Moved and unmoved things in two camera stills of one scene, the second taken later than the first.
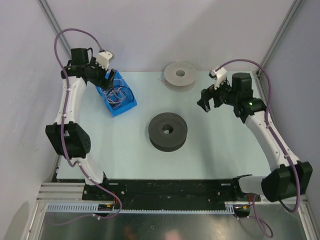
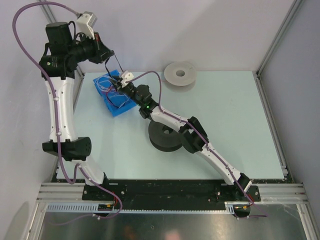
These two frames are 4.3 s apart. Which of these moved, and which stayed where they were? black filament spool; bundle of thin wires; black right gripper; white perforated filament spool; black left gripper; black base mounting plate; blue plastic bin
Moved: black right gripper; black left gripper
Stayed: black filament spool; white perforated filament spool; black base mounting plate; blue plastic bin; bundle of thin wires
